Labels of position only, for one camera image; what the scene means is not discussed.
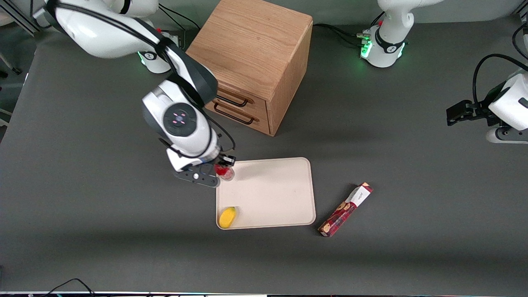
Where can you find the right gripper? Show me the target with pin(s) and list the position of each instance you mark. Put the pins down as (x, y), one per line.
(226, 159)

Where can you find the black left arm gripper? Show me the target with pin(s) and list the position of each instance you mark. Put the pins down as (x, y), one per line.
(481, 111)

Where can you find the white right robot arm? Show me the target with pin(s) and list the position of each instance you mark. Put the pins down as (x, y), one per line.
(103, 33)

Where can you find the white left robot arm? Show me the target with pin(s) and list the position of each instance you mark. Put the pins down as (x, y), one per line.
(387, 29)

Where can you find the beige plastic tray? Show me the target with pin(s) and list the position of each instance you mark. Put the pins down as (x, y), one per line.
(272, 194)

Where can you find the yellow lemon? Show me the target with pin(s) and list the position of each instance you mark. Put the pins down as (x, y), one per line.
(227, 217)

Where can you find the wooden drawer cabinet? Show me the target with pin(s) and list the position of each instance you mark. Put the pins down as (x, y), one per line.
(251, 49)

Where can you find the red cookie box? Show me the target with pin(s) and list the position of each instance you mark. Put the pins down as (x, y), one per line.
(345, 209)

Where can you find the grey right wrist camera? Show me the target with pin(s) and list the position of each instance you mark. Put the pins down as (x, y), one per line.
(197, 176)

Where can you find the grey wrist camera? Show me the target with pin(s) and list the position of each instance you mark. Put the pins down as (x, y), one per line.
(509, 135)
(197, 176)

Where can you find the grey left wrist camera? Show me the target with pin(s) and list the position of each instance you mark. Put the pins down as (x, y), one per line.
(509, 135)

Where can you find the aluminium frame profile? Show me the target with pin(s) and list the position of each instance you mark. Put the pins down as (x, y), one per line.
(18, 14)

